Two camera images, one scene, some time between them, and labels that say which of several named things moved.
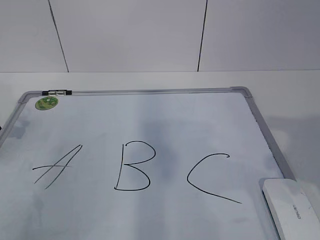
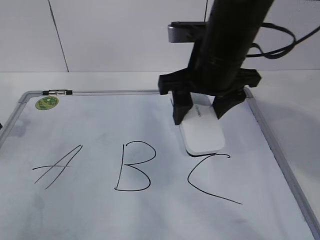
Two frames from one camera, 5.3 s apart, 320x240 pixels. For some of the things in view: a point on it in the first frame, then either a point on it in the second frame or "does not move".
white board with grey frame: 180,164 does not move
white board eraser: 294,216 -> 201,130
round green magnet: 46,103 does not move
